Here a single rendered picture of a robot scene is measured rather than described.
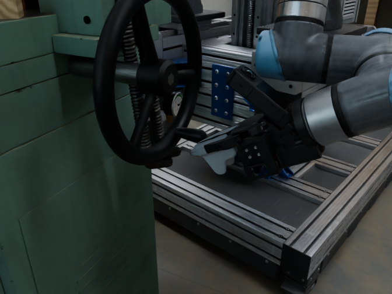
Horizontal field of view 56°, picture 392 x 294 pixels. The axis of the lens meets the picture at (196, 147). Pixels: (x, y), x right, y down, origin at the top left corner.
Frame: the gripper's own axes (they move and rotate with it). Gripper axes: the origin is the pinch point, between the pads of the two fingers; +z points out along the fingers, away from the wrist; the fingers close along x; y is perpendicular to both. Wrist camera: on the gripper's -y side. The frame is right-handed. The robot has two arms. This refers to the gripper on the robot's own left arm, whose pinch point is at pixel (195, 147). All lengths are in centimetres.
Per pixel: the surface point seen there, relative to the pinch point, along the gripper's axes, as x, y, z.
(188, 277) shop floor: 33, 50, 52
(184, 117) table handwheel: 5.9, -4.8, 3.6
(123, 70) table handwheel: -3.0, -16.7, 3.9
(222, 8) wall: 325, -56, 123
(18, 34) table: -11.8, -28.1, 11.2
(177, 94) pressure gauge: 24.1, -8.3, 15.1
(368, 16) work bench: 264, 10, -5
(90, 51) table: -5.8, -21.6, 5.7
